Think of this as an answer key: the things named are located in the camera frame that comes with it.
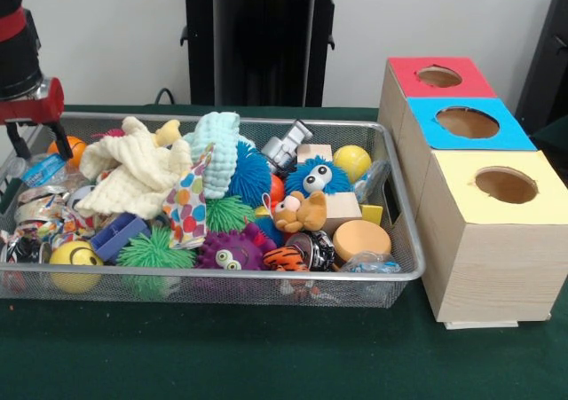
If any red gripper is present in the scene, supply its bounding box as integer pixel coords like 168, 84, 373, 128
0, 78, 74, 161

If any clear plastic packet blue label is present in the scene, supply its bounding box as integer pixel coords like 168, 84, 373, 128
20, 152, 72, 188

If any clear mesh bin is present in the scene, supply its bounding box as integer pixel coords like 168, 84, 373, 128
0, 112, 427, 310

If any wooden box with three holes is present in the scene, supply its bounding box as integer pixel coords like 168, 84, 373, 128
377, 57, 568, 330

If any cream knitted cloth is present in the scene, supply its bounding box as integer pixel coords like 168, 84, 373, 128
75, 116, 194, 221

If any yellow smiley ball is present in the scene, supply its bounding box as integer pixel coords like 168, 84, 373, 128
49, 241, 104, 294

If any green spiky ball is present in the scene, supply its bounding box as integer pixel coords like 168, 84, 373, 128
116, 226, 198, 296

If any polka dot cloth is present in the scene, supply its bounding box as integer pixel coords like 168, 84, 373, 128
162, 147, 216, 250

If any mint green knitted cloth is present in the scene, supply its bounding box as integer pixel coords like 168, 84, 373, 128
184, 111, 242, 200

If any purple spiky ball with eyes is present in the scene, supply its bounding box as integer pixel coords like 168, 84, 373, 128
195, 230, 267, 272

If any blue fuzzy toy with eyes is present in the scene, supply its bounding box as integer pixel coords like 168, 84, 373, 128
285, 156, 353, 199

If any brown plush toy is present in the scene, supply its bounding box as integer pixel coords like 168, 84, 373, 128
271, 190, 329, 234

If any plain yellow ball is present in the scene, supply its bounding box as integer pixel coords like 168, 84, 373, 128
334, 145, 374, 184

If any black chair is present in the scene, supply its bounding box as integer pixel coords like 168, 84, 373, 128
515, 0, 568, 137

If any black cable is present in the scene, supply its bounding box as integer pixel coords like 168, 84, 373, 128
154, 87, 178, 106

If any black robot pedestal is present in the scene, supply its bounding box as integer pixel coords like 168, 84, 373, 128
171, 0, 358, 108

